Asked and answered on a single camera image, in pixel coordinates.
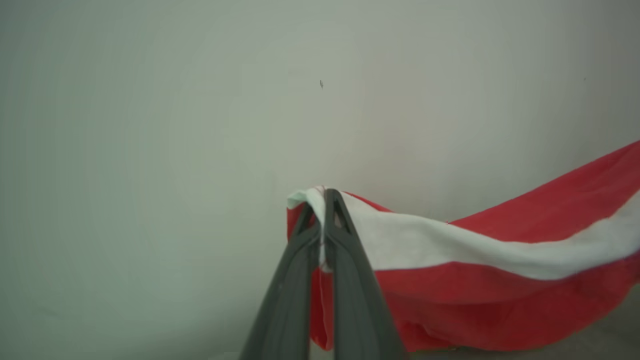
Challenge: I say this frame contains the red white striped jersey garment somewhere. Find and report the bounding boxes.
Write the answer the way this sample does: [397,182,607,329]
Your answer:
[286,141,640,353]

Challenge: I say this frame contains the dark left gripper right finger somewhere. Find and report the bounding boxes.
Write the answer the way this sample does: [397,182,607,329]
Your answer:
[323,188,409,360]

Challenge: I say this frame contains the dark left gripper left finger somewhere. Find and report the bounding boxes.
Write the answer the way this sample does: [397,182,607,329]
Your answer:
[240,203,321,360]

